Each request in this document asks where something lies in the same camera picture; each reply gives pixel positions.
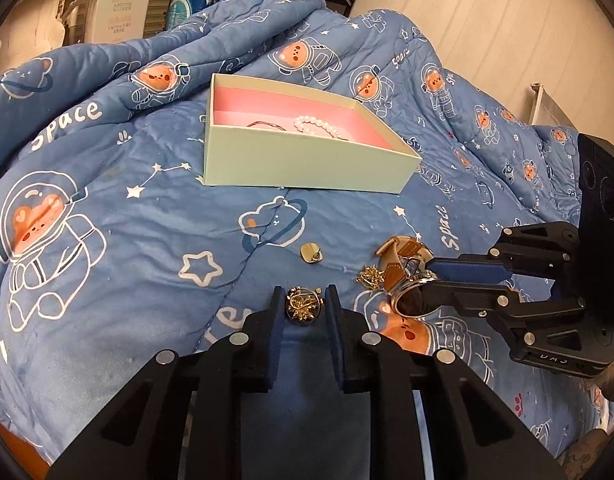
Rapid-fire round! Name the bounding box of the blue bear print blanket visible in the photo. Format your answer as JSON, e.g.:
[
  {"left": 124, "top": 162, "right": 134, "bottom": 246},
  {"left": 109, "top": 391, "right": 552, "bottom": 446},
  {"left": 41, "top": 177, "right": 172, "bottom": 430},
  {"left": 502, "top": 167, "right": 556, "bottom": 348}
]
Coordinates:
[{"left": 0, "top": 0, "right": 614, "bottom": 466}]

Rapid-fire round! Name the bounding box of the tall white cardboard box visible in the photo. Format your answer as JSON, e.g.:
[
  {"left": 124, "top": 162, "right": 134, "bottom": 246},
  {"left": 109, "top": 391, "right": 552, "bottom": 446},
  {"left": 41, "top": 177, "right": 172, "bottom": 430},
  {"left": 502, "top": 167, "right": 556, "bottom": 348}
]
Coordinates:
[{"left": 94, "top": 0, "right": 160, "bottom": 43}]

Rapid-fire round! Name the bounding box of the brown strap wristwatch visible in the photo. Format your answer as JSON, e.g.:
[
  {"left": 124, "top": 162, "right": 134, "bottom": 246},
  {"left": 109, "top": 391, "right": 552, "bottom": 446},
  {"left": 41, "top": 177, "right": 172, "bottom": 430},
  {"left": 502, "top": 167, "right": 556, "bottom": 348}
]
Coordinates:
[{"left": 376, "top": 236, "right": 440, "bottom": 318}]

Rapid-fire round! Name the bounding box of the gold cluster brooch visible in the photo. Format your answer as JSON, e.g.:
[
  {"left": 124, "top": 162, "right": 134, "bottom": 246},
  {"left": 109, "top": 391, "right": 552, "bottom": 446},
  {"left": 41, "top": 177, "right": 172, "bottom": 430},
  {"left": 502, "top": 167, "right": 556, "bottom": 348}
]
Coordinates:
[{"left": 285, "top": 286, "right": 324, "bottom": 327}]

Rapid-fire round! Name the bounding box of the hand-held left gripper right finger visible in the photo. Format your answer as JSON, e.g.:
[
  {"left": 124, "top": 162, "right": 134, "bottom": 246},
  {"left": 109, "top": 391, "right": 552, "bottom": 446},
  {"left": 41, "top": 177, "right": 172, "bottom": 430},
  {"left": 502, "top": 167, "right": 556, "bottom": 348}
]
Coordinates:
[{"left": 324, "top": 284, "right": 568, "bottom": 480}]

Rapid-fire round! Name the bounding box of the light green jewelry box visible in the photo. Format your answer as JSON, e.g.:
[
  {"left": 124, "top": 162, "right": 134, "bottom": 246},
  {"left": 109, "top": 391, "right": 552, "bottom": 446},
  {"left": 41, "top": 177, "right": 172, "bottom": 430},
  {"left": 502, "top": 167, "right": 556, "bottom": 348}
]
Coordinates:
[{"left": 203, "top": 73, "right": 423, "bottom": 195}]

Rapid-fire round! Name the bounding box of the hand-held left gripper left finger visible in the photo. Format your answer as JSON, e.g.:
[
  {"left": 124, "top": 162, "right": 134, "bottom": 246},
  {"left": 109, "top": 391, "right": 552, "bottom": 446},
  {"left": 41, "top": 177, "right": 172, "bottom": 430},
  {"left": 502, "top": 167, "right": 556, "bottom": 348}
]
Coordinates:
[{"left": 46, "top": 286, "right": 286, "bottom": 480}]

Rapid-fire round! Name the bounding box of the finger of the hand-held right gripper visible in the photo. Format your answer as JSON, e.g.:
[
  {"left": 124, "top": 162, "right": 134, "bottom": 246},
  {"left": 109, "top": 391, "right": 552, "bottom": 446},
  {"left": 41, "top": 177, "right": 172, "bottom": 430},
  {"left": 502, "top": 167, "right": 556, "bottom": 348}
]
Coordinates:
[
  {"left": 418, "top": 280, "right": 588, "bottom": 348},
  {"left": 427, "top": 221, "right": 582, "bottom": 286}
]

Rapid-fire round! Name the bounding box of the white pearl bracelet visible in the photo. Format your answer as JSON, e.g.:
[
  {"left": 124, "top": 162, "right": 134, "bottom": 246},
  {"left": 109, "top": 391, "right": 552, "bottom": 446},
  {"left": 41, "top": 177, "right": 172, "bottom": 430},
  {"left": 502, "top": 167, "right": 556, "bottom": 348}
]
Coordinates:
[{"left": 293, "top": 115, "right": 349, "bottom": 140}]

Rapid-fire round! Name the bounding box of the person's right forearm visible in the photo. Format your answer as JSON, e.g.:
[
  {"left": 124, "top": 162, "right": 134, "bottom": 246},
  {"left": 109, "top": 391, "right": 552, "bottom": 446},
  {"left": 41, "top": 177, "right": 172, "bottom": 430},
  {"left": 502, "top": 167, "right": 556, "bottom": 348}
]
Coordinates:
[{"left": 556, "top": 427, "right": 614, "bottom": 480}]

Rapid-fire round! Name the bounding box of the gold chain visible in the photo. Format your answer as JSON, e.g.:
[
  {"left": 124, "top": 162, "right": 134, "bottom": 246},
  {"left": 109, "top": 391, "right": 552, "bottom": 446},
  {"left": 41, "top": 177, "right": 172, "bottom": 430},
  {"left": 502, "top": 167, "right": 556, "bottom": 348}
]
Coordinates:
[{"left": 356, "top": 266, "right": 388, "bottom": 291}]

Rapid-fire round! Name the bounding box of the blue plastic packet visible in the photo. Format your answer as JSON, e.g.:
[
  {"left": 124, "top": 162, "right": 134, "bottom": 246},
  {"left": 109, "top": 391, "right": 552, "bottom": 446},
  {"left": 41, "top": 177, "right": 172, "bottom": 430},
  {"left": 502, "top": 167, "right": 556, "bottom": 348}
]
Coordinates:
[{"left": 164, "top": 0, "right": 238, "bottom": 28}]

